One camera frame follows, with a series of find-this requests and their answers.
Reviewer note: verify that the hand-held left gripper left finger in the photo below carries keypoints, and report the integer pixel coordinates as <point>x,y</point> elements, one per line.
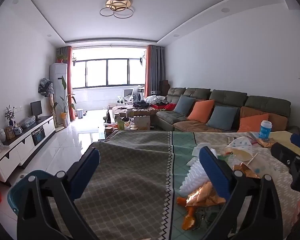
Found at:
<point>86,170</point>

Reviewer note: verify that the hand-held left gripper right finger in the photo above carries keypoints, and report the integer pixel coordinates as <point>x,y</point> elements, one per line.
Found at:
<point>213,175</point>

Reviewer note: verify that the white tissue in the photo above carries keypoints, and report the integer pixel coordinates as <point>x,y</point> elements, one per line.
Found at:
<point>198,151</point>

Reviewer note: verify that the white blue-dotted paper cup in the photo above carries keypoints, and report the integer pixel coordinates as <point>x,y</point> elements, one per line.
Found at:
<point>241,146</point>

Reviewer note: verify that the teal trash bin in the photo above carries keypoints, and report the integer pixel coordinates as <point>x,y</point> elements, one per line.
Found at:
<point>17,192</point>

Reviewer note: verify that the yellow cloth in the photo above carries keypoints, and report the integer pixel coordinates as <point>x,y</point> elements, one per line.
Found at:
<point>282,137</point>

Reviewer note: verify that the gold snack packet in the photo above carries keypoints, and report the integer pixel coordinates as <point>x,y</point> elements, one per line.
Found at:
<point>265,142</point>

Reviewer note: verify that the crumpled gold wrapper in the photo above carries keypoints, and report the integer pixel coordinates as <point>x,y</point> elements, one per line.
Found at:
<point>203,193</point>
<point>245,170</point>

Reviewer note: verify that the white colourful-dotted paper cup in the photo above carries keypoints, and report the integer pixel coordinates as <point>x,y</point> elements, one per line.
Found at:
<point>261,166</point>

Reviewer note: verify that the blue cup white lid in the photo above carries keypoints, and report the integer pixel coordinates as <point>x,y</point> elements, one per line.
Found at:
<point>265,130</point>

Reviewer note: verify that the orange cushion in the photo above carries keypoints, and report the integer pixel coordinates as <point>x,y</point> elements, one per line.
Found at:
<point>251,123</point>
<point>201,110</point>

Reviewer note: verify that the patterned tablecloth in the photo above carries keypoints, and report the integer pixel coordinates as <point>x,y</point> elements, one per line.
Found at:
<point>130,180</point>

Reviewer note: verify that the small white pedal bin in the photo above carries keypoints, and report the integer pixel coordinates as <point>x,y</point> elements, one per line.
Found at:
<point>79,113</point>

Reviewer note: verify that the group of jars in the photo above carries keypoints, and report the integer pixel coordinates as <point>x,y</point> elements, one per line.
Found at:
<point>120,123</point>

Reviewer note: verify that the blue-grey cushion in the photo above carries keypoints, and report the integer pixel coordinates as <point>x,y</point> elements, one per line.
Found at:
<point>184,105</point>
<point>222,117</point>

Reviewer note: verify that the tall leafy plant yellow pot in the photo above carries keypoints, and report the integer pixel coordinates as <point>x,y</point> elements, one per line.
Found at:
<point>65,110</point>

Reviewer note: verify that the white TV cabinet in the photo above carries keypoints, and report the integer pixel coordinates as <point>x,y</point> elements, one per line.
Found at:
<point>17,150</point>

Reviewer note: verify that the cardboard box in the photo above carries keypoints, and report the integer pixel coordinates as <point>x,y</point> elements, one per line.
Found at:
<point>142,122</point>

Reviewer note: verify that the plastic wrapped bundle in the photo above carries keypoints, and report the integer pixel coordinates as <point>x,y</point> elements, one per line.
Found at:
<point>30,122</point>

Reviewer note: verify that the green brown sofa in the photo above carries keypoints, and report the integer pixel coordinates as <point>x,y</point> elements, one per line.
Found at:
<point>227,96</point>

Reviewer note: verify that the black monitor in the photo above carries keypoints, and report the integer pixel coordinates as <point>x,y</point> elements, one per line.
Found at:
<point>36,108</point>

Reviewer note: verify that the red cloth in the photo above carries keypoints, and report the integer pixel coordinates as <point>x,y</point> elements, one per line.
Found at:
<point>169,107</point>

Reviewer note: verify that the white office chair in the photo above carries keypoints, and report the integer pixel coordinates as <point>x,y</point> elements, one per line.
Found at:
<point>127,96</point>

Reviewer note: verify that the white standing air conditioner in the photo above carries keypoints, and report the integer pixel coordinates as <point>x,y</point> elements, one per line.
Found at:
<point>58,87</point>

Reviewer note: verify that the white ceramic jar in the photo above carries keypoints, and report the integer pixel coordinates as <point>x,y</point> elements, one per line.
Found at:
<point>1,135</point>

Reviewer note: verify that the fan with patterned cover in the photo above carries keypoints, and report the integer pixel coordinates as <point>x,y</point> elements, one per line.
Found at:
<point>45,87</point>

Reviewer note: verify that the pile of clothes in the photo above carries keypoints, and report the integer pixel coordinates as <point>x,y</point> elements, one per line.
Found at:
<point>150,101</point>

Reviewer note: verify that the plant in blue vase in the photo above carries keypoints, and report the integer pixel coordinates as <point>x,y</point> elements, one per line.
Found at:
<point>10,115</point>

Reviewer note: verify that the large window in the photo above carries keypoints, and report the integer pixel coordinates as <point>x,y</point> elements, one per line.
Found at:
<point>107,72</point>

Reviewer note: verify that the dark wooden cabinet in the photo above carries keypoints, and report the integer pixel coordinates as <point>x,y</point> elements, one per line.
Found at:
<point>164,87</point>

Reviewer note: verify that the small green potted plant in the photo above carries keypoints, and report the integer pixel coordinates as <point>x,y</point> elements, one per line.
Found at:
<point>61,58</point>

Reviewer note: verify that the wooden picture frame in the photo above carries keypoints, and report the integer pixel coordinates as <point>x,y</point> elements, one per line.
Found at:
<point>10,133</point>

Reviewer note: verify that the wall switch panel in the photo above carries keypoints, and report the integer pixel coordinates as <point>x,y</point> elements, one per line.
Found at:
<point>19,108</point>

